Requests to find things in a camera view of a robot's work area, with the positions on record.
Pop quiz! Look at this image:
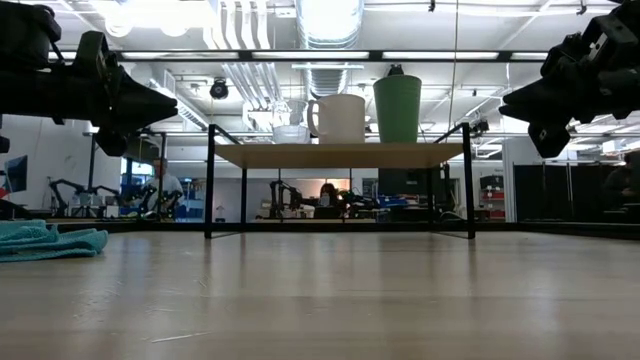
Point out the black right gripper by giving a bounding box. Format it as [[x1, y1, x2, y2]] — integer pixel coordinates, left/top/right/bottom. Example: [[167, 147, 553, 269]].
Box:
[[498, 33, 640, 160]]

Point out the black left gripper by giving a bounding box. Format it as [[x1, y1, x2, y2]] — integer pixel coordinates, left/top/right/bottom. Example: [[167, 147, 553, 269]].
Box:
[[0, 63, 180, 158]]

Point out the clear glass cup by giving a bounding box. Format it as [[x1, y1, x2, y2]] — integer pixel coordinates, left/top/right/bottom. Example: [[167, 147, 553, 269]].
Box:
[[270, 99, 313, 146]]

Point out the green plastic cup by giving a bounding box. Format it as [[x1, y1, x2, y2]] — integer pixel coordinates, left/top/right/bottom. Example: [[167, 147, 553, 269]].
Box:
[[372, 74, 423, 145]]

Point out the white ceramic mug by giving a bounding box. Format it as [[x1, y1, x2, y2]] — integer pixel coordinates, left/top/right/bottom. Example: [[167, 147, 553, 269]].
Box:
[[306, 93, 368, 146]]

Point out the person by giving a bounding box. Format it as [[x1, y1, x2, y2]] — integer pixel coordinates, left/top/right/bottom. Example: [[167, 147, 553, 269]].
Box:
[[316, 182, 347, 220], [143, 157, 186, 221], [602, 149, 640, 224]]

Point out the dark computer monitor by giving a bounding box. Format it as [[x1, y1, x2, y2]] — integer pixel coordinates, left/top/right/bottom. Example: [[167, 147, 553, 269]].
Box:
[[3, 154, 30, 194]]

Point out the teal folded cloth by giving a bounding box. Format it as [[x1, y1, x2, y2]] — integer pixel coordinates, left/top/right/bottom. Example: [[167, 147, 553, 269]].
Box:
[[0, 219, 110, 264]]

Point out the black ceiling camera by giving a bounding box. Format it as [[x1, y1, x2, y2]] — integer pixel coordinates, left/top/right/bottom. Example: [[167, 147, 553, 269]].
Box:
[[209, 77, 230, 101]]

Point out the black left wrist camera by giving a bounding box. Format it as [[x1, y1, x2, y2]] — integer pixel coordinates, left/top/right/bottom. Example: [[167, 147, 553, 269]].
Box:
[[74, 30, 119, 74]]

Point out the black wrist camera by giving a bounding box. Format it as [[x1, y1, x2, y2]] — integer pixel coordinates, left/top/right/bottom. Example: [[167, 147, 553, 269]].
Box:
[[579, 13, 640, 65], [74, 30, 119, 74]]

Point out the black partition wall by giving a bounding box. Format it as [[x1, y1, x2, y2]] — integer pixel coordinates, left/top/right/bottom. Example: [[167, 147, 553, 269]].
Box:
[[513, 162, 604, 224]]

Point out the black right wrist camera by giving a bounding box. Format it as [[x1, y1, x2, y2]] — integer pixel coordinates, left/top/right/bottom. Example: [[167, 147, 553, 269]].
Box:
[[579, 13, 640, 65]]

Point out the black metal rig frame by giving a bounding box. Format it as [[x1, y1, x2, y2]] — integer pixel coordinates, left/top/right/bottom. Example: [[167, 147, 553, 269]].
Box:
[[0, 217, 640, 241]]

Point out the silver ventilation duct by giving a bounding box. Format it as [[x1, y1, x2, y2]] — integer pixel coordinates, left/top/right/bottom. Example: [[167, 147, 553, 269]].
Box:
[[294, 0, 366, 99]]

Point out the wooden shelf black metal frame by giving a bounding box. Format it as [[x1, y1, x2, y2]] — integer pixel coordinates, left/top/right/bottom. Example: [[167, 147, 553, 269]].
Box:
[[203, 122, 477, 240]]

